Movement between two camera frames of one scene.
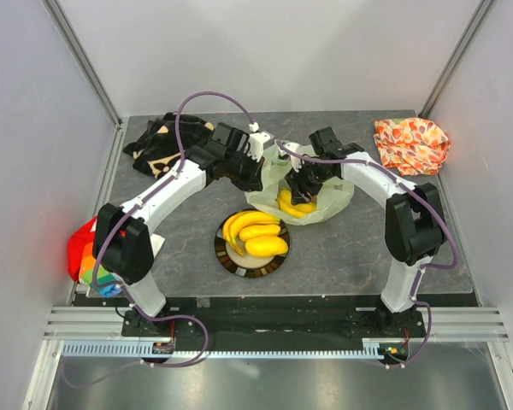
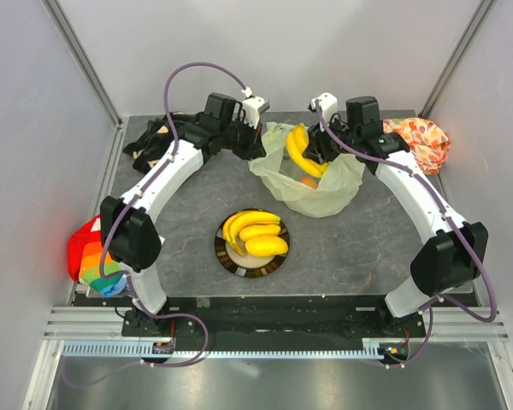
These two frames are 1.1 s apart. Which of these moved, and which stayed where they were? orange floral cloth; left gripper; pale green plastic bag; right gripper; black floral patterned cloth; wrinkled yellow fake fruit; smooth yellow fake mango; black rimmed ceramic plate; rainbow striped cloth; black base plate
Moved: right gripper; pale green plastic bag; left gripper
Stayed: black floral patterned cloth; black base plate; rainbow striped cloth; smooth yellow fake mango; black rimmed ceramic plate; orange floral cloth; wrinkled yellow fake fruit
